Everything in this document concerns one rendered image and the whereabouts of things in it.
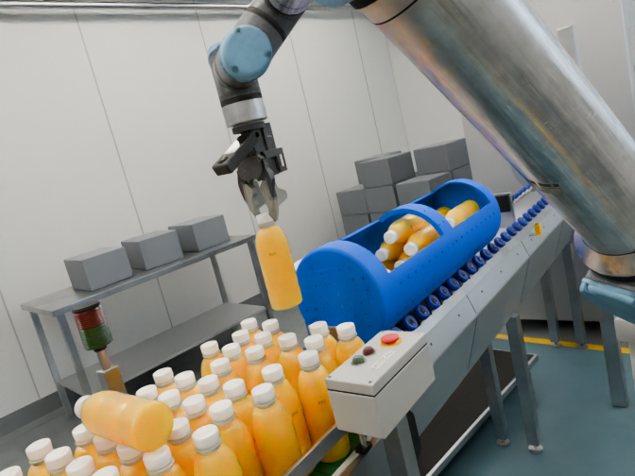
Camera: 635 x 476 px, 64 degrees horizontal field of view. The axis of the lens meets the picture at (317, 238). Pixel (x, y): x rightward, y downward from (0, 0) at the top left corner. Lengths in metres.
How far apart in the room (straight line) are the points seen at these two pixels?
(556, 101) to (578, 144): 0.06
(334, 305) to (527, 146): 0.86
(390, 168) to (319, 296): 3.70
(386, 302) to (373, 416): 0.43
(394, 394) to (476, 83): 0.57
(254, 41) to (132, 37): 4.03
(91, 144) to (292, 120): 2.23
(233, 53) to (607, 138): 0.63
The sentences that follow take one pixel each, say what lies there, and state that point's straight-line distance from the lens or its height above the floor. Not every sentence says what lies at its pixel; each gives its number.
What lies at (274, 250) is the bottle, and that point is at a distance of 1.10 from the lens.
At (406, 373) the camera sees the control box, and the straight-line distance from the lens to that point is 0.95.
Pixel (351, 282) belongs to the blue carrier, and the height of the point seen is 1.14.
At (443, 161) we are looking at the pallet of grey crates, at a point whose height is 1.02.
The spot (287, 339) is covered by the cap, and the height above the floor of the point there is 1.11.
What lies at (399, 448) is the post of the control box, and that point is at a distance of 1.02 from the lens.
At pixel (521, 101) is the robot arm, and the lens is 0.53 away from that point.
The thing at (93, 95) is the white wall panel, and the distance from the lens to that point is 4.67.
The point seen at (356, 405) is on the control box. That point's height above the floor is 1.06.
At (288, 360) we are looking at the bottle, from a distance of 1.10.
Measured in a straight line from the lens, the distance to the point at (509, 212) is 2.41.
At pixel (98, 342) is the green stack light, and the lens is 1.29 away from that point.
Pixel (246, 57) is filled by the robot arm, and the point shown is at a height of 1.67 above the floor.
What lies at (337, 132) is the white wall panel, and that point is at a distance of 6.25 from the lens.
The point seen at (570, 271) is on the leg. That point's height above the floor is 0.47.
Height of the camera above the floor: 1.49
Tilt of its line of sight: 10 degrees down
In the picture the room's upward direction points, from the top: 14 degrees counter-clockwise
